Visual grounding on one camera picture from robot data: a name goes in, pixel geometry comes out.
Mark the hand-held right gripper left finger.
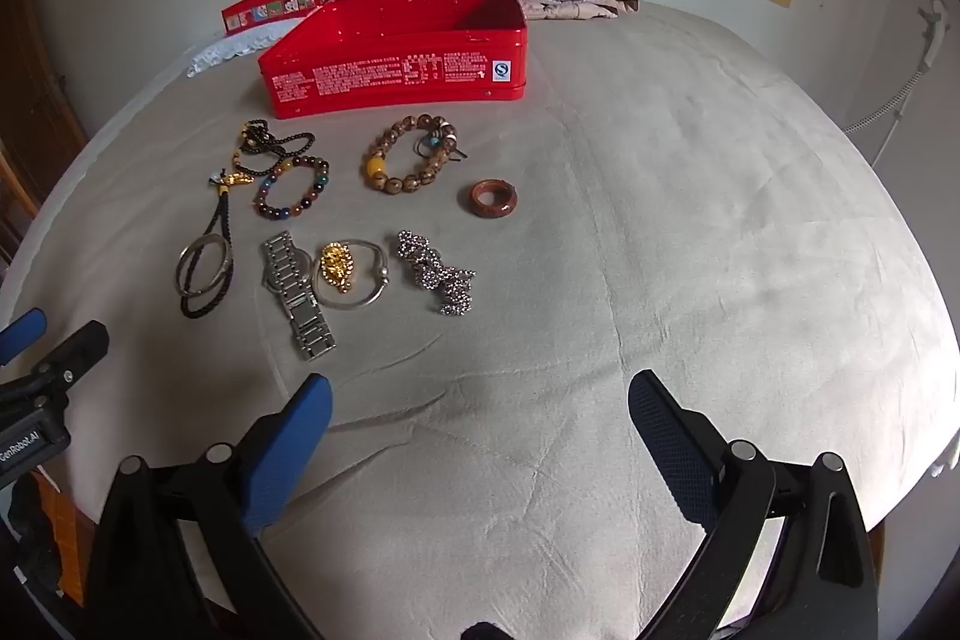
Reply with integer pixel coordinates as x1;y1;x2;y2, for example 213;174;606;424
86;372;333;640

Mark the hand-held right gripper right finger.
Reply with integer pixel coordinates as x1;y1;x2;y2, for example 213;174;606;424
628;370;878;640

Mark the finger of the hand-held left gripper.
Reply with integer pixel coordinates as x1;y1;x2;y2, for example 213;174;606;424
0;320;111;405
0;308;47;365

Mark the thin silver ring bangle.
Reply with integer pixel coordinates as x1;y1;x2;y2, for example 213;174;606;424
177;236;230;297

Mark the silver metal watch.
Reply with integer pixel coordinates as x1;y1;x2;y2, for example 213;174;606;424
260;230;338;361

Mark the silver wire bangle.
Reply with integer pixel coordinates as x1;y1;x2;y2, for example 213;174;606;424
310;240;392;311

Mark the black cord with gold charm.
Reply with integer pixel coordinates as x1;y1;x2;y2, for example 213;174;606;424
178;164;254;319

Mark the rhinestone chain bracelet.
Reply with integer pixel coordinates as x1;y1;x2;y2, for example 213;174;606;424
395;229;478;316

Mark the multicolour bead bracelet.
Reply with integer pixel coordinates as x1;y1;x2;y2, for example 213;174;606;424
252;155;332;222

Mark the brown wooden bead bracelet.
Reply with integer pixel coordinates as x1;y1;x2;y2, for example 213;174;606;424
363;114;467;197

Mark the black bead necklace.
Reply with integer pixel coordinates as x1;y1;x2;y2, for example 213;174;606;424
234;118;314;178

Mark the brown stone ring bangle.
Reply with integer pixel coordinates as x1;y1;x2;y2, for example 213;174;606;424
459;178;521;220

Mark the red tin box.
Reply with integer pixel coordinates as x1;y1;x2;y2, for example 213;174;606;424
258;0;530;121

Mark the wooden cabinet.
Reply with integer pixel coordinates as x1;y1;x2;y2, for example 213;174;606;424
0;0;89;270

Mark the white lace cloth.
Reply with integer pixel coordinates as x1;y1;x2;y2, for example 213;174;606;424
185;14;310;79

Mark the folded floral cloth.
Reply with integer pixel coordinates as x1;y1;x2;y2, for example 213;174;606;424
514;0;640;23

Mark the white wall cable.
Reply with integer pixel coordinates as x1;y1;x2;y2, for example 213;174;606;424
840;0;950;169

